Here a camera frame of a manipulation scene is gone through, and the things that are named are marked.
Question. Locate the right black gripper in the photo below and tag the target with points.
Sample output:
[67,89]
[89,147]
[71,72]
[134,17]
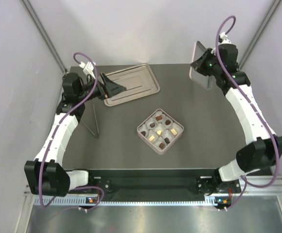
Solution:
[198,63]

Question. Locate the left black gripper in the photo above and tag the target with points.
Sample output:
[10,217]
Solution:
[109,88]

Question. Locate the silver tin lid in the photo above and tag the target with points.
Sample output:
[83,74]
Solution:
[198,51]

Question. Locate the metal tongs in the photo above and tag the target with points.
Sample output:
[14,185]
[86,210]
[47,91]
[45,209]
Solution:
[89,120]

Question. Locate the brown chocolate piece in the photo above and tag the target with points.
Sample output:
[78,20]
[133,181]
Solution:
[159,118]

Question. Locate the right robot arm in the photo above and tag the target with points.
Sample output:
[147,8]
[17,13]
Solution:
[263,146]

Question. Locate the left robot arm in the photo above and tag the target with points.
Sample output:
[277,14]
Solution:
[45,174]

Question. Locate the silver metal tray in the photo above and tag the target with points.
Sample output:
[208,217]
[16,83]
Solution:
[139,82]

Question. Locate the white paper cup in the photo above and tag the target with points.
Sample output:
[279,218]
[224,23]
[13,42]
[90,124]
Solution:
[177,128]
[167,134]
[151,123]
[157,143]
[152,133]
[143,129]
[159,127]
[163,123]
[159,113]

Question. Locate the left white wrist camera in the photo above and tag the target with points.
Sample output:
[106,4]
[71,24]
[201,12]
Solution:
[88,69]

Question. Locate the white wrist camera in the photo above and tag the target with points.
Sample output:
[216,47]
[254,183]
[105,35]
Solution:
[223,39]
[88,69]

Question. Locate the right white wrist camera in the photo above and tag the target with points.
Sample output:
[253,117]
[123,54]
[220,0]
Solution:
[223,39]

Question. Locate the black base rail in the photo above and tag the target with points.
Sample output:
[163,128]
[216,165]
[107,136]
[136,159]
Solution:
[158,184]

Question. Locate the white cable duct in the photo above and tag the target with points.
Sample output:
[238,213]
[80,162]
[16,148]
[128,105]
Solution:
[92,200]

